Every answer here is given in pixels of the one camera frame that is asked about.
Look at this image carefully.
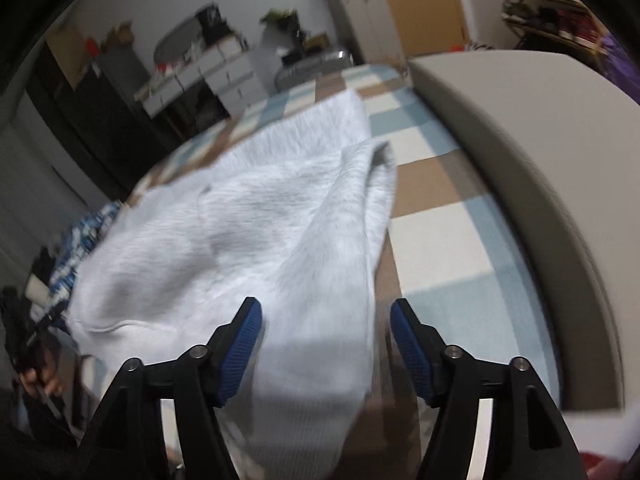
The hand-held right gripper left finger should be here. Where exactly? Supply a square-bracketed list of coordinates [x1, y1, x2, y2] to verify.
[80, 296, 263, 480]

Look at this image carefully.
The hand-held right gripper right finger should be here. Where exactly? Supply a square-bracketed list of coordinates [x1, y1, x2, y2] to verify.
[390, 297, 588, 480]

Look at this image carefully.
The light grey hoodie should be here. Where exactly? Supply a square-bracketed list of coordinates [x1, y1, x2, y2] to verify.
[67, 87, 398, 480]

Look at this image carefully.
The person's left forearm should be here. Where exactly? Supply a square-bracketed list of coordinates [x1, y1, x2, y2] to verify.
[0, 385, 86, 480]

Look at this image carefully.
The person's left hand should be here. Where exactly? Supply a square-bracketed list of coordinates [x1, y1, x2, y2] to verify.
[20, 366, 65, 398]

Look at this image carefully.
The black clothing pile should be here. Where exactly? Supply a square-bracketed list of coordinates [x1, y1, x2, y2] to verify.
[32, 247, 57, 281]

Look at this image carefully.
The blue plaid cloth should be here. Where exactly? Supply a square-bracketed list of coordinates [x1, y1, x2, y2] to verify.
[47, 200, 126, 311]

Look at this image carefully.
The white curtain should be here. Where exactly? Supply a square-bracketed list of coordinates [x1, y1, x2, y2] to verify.
[0, 125, 91, 281]

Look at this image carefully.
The black wardrobe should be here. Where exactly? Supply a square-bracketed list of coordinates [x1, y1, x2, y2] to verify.
[27, 40, 136, 201]

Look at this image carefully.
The white dressing table with drawers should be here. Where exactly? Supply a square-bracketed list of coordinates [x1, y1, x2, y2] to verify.
[135, 37, 271, 121]

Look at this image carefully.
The tan cardboard sheet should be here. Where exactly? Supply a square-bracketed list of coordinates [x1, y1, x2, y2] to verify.
[47, 22, 93, 91]

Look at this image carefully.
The silver suitcase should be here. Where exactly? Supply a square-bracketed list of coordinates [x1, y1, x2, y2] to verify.
[274, 47, 353, 93]

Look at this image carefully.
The open cardboard box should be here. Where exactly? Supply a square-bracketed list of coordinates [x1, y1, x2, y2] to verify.
[100, 21, 136, 48]

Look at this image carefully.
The grey oval mirror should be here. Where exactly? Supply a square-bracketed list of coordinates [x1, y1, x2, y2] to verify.
[152, 12, 206, 63]

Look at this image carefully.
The black box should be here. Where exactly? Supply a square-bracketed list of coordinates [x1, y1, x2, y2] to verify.
[195, 4, 236, 43]

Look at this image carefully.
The flower bouquet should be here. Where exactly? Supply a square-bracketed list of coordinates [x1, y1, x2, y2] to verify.
[259, 7, 301, 41]

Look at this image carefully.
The white suitcase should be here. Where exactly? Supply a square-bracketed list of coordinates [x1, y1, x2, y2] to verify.
[330, 0, 405, 66]

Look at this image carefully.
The bamboo shoe rack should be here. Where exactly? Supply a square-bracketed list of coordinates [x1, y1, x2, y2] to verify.
[492, 0, 608, 68]

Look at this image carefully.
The wooden door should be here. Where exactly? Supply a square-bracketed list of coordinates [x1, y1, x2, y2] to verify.
[365, 0, 471, 58]

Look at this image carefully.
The purple bag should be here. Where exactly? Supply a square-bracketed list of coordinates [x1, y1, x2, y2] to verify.
[597, 32, 640, 111]

